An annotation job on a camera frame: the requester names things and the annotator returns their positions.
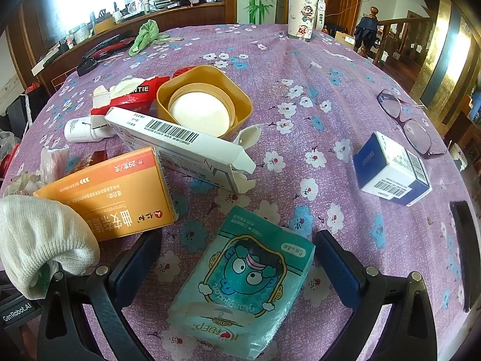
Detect crumpled white paper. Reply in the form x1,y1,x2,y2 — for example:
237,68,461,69
4,173,46,198

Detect row of countertop items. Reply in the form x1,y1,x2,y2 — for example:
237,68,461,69
38,0,226,64

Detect wooden counter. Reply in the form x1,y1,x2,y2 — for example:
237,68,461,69
32,2,226,83

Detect yellow square container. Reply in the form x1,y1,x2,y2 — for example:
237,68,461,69
156,65,253,139

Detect white plastic scoop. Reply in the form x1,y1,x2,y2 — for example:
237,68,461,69
232,124,262,147

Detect black and red tools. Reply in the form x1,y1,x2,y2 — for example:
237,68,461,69
83,35,132,55

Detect red hand tool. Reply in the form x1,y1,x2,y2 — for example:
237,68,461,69
100,39,130,52

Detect white knitted cloth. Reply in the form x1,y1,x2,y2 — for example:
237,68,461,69
0,195,100,298

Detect clear plastic wrapper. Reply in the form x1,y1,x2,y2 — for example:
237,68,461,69
39,146,70,185

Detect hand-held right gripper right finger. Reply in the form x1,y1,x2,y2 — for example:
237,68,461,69
313,229,438,361

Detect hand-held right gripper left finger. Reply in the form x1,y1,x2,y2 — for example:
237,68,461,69
37,229,163,361

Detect wooden stair railing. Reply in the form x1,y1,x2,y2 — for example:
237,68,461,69
355,5,433,68

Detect white cartoon tumbler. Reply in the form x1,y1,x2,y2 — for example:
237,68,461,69
287,0,327,42

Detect red white torn packet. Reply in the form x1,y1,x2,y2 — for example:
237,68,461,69
90,76,170,128

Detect brown red snack packet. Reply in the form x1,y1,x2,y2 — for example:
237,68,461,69
71,150,109,171

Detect white spray bottle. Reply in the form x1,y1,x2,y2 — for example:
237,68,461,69
64,117,113,143

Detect blue and white small box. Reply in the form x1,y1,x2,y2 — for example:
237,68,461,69
352,131,433,207

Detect purple frame eyeglasses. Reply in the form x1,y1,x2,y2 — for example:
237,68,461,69
377,89,449,159

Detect orange medicine box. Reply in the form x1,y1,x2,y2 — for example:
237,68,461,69
33,147,179,242

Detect purple floral tablecloth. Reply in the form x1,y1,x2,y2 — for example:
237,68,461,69
0,23,478,361

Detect dark hanging jacket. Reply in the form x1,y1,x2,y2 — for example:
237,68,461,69
355,17,378,46

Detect small black object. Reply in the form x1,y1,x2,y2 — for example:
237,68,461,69
77,57,99,78

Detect green cloth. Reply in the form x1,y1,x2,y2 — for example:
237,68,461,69
128,20,170,57

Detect teal cartoon tissue packet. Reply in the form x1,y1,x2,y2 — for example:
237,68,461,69
167,206,315,359

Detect long white barcode box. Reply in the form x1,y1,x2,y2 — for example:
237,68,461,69
104,107,258,195

